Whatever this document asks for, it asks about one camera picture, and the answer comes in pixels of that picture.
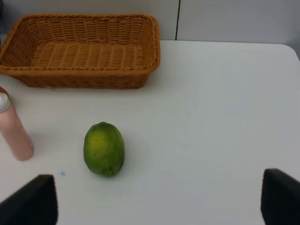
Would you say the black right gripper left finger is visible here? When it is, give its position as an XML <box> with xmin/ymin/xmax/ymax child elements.
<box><xmin>0</xmin><ymin>174</ymin><xmax>58</xmax><ymax>225</ymax></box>

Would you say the orange wicker basket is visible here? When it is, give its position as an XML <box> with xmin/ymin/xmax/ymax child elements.
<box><xmin>0</xmin><ymin>14</ymin><xmax>161</xmax><ymax>89</ymax></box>

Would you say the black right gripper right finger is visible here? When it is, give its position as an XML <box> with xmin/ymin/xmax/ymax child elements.
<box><xmin>261</xmin><ymin>169</ymin><xmax>300</xmax><ymax>225</ymax></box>

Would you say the green lime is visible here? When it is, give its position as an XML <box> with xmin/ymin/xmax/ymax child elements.
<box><xmin>83</xmin><ymin>122</ymin><xmax>125</xmax><ymax>177</ymax></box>

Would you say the pink lotion bottle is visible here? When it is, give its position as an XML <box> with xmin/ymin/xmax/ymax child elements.
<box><xmin>0</xmin><ymin>88</ymin><xmax>34</xmax><ymax>161</ymax></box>

